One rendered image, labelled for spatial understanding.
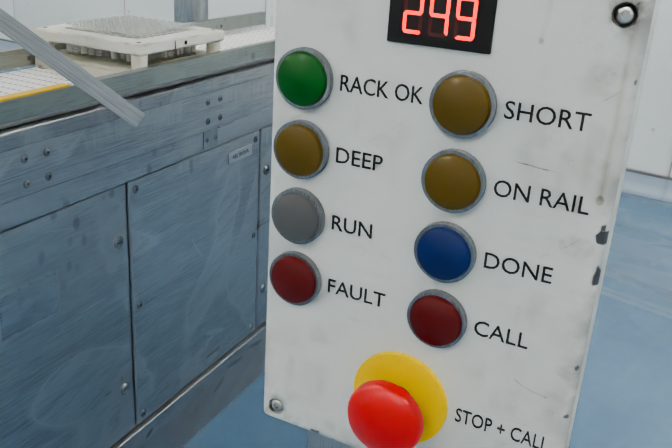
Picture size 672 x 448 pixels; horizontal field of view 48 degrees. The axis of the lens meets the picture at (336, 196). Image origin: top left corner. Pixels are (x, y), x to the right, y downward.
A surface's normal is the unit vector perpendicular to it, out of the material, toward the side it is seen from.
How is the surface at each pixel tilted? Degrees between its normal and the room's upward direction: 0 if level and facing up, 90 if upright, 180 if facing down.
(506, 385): 90
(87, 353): 90
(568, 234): 90
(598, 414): 0
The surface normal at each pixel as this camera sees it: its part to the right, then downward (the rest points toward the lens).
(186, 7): -0.44, 0.29
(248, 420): 0.06, -0.94
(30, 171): 0.89, 0.21
